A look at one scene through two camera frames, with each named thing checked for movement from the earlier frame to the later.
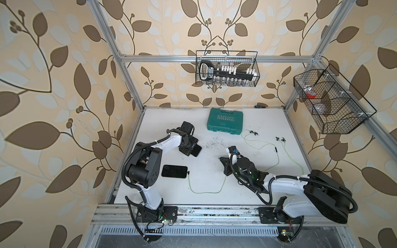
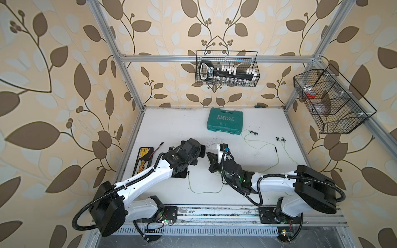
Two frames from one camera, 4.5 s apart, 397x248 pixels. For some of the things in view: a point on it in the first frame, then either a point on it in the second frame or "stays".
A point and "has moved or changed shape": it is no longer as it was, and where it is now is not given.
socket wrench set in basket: [224, 74] stays
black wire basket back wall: [228, 68] stays
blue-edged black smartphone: [196, 150] has moved or changed shape
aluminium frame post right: [317, 57] stays
